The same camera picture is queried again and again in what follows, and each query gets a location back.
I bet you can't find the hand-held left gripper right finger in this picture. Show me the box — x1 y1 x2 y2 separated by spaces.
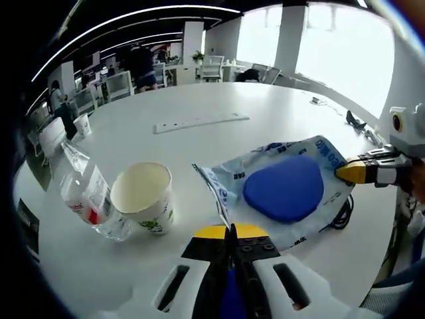
231 223 351 319

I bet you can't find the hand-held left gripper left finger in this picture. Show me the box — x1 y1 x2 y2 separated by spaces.
132 225 233 319

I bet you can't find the small white object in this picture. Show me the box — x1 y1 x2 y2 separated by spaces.
363 129 381 146

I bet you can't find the black cable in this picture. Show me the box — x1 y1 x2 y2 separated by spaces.
317 193 355 233

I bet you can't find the small black object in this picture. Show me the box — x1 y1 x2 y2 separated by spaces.
345 110 367 130

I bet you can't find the white paper cup green print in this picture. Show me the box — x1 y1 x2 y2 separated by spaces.
109 161 175 236

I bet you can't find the blue plastic packet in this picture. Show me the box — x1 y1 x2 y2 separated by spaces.
191 134 357 251

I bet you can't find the white charger cable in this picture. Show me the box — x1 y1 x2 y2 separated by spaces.
308 95 346 116

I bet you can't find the clear plastic water bottle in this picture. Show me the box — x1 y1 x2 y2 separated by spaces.
59 140 133 243

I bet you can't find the small white paper cup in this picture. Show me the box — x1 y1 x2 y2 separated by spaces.
72 113 93 138

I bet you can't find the white table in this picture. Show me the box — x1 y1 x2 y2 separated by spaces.
13 81 399 319

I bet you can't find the large bright window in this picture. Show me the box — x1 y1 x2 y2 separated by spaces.
237 6 283 66
294 3 396 118

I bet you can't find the grey office chair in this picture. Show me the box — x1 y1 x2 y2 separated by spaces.
260 65 283 84

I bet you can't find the white inset power strip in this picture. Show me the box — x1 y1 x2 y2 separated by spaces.
152 110 250 135

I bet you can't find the dark bag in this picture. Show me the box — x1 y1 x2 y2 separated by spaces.
235 68 262 82

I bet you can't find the white office chair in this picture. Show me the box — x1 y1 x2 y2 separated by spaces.
105 70 133 100
39 116 67 160
199 54 225 82

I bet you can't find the curved ceiling light strip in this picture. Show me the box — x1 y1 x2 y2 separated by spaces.
31 5 240 81

